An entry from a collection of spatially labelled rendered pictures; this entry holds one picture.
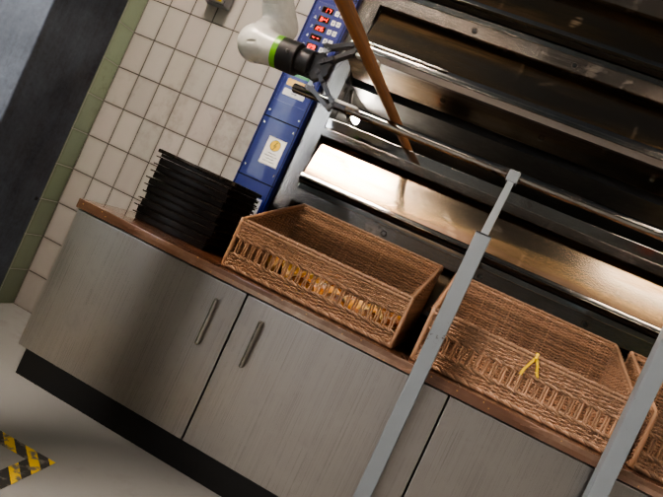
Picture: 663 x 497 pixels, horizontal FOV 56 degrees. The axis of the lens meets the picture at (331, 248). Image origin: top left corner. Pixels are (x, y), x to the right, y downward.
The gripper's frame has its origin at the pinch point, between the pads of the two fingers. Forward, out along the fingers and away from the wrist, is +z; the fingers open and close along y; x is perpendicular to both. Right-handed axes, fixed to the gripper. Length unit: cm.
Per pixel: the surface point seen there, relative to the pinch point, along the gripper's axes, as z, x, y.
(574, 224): 69, -55, 4
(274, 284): -2, -6, 60
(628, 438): 94, 5, 54
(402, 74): -3.1, -42.0, -18.5
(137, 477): -9, 10, 120
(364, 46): 8.0, 37.3, 1.8
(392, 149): 2, -55, 4
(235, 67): -68, -55, -2
